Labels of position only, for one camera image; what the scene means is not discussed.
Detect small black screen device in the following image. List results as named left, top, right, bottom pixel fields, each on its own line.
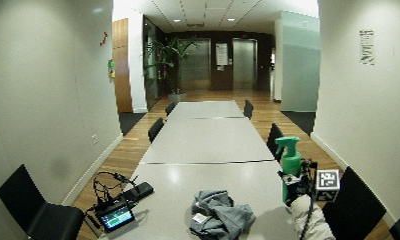
left=94, top=201, right=138, bottom=234

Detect green spray bottle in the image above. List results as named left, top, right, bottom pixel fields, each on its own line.
left=275, top=135, right=304, bottom=204

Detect white paper notice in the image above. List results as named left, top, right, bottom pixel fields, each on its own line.
left=215, top=42, right=230, bottom=67

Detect wooden door panel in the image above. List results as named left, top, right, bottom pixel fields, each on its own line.
left=111, top=17, right=135, bottom=114

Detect grey wall lettering sign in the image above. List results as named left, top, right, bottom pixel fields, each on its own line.
left=359, top=28, right=376, bottom=66

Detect green and yellow wall alarm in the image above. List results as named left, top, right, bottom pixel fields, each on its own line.
left=107, top=58, right=118, bottom=80

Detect metal elevator door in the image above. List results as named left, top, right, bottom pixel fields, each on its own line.
left=178, top=37, right=212, bottom=91
left=231, top=37, right=259, bottom=91

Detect black rectangular box device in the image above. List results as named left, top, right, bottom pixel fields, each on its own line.
left=119, top=181, right=156, bottom=203

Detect white marker cube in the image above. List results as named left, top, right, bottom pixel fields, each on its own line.
left=315, top=168, right=341, bottom=203

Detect black tangled cables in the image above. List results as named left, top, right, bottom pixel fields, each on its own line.
left=84, top=171, right=140, bottom=231

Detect tall green potted plant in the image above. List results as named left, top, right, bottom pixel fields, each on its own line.
left=143, top=35, right=198, bottom=103

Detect grey crumpled cloth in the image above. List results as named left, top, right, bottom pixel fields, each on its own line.
left=188, top=189, right=258, bottom=240

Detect frosted glass partition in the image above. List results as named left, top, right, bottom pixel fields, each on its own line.
left=279, top=10, right=321, bottom=113

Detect black glove cable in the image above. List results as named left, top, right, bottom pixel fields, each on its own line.
left=299, top=159, right=320, bottom=240

